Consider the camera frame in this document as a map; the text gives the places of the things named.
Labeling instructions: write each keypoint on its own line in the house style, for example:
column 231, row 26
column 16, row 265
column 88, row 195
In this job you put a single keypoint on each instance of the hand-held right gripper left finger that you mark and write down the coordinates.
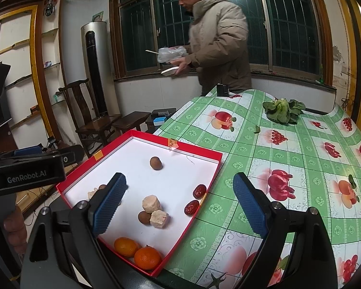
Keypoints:
column 108, row 207

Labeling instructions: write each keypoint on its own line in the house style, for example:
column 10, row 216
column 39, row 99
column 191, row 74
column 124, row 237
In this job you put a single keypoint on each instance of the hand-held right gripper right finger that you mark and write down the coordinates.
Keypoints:
column 249, row 204

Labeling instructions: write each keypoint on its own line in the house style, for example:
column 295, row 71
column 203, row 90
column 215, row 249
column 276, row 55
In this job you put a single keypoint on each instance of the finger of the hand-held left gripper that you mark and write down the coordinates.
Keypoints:
column 27, row 151
column 72, row 155

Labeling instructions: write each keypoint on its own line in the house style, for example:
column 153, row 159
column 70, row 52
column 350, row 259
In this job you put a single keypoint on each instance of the beige cake piece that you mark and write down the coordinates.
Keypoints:
column 152, row 203
column 159, row 218
column 91, row 193

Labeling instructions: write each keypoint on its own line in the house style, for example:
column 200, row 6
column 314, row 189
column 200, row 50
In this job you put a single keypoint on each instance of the orange mandarin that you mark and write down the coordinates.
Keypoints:
column 125, row 246
column 147, row 257

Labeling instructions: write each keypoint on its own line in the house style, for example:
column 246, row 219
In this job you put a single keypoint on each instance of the red jujube date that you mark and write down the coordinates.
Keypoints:
column 199, row 190
column 192, row 207

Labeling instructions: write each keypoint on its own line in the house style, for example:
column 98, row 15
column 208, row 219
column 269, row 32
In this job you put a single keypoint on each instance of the red box white inside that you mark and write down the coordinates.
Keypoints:
column 168, row 180

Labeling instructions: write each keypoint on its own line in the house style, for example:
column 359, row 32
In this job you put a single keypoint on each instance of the person's left hand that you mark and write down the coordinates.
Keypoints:
column 16, row 231

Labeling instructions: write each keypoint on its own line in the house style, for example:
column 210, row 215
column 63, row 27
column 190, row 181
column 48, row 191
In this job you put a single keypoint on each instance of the yellow tape piece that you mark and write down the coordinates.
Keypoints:
column 98, row 155

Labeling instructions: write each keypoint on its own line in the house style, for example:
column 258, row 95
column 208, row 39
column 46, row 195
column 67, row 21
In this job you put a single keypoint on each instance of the dark wooden chair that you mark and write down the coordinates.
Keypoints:
column 87, row 117

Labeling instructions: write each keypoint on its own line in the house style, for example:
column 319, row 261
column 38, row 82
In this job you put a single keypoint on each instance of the green fruit-print tablecloth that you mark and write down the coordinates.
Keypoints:
column 258, row 162

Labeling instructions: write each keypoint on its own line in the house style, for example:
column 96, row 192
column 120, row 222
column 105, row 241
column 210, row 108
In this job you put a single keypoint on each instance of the dark wooden stool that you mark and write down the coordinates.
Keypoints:
column 132, row 119

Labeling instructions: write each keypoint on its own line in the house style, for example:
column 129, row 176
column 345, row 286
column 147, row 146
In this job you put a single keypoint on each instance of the loose green leaf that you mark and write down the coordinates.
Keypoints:
column 256, row 129

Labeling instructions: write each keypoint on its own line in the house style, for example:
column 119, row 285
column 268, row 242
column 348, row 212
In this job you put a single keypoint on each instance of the orange tape piece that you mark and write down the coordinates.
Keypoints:
column 173, row 144

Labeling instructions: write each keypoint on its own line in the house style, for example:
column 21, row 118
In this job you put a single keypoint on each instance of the white standing air conditioner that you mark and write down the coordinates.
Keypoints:
column 93, row 66

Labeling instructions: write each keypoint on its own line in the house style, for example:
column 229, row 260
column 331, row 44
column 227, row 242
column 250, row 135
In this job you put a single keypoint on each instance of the blue plastic box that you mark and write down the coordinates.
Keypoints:
column 159, row 120

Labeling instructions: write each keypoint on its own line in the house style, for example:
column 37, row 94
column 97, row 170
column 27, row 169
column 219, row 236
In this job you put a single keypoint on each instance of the green bok choy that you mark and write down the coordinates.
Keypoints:
column 284, row 108

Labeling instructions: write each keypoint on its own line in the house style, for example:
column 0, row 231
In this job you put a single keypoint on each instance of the small black box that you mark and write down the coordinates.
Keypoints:
column 222, row 90

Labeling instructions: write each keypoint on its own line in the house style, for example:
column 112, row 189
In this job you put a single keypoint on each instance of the white foam tray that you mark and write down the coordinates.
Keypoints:
column 170, row 71

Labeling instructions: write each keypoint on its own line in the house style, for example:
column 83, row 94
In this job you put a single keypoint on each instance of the small green picture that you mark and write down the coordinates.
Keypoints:
column 97, row 16

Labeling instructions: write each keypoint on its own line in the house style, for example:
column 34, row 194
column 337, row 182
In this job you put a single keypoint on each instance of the green plastic bottle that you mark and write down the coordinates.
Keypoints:
column 320, row 81

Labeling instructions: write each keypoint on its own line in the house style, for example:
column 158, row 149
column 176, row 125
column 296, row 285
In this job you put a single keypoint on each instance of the clear plastic bag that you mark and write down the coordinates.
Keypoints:
column 171, row 52

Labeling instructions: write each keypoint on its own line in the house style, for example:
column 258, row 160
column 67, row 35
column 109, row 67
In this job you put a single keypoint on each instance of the gold framed glass door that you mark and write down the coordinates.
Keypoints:
column 358, row 51

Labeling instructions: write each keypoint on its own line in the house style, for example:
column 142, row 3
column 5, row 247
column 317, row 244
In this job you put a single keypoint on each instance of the white wall shelf unit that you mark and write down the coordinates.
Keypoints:
column 18, row 36

